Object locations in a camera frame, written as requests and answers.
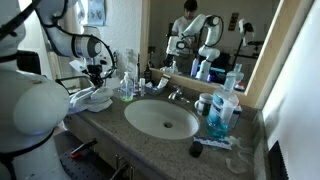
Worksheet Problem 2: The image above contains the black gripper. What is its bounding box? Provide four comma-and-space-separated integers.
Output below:
87, 65, 103, 88

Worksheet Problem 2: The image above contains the white towel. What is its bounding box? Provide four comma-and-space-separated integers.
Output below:
68, 87, 113, 114

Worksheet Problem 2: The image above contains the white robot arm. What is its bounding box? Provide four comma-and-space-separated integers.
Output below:
0, 0, 113, 180

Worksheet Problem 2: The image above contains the black trash bin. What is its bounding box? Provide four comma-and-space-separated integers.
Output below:
55, 76, 93, 95

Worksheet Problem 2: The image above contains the green hand soap pump bottle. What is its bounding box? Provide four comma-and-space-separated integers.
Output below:
120, 72, 134, 102

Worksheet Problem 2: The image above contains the small white bottle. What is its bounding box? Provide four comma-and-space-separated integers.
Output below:
139, 78, 145, 97

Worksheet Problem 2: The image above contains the dark slim bottle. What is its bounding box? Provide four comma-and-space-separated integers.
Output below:
144, 64, 152, 83

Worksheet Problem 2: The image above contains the tray of toiletries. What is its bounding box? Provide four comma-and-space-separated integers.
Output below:
145, 74, 171, 96

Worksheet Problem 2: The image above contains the white oval sink basin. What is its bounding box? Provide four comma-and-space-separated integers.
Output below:
124, 99, 200, 140

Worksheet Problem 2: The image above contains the chrome faucet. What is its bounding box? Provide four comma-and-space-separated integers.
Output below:
168, 85, 189, 103

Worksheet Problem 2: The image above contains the wood framed mirror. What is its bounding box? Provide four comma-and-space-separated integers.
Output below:
139, 0, 314, 109

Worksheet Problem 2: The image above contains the white mug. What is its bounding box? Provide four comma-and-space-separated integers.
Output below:
194, 93, 213, 116

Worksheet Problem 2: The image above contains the small black round cap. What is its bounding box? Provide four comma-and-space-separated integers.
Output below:
189, 141, 203, 158

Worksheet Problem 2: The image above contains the blue mouthwash bottle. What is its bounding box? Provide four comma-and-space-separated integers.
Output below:
206, 76, 239, 138

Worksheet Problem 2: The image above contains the blue white toothpaste tube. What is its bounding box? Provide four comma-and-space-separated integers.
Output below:
193, 136, 231, 150

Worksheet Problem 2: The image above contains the white deodorant stick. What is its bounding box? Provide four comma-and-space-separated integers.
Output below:
228, 105, 242, 131

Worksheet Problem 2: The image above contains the clear plastic wrapper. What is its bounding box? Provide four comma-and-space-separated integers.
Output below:
225, 136, 254, 174

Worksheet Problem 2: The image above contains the black comb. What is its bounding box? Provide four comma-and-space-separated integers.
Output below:
268, 141, 289, 180

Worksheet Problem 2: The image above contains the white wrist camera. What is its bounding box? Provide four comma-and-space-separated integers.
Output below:
70, 60, 86, 73

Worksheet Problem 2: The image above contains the red handled tool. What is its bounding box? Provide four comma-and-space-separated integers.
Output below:
70, 138, 97, 159

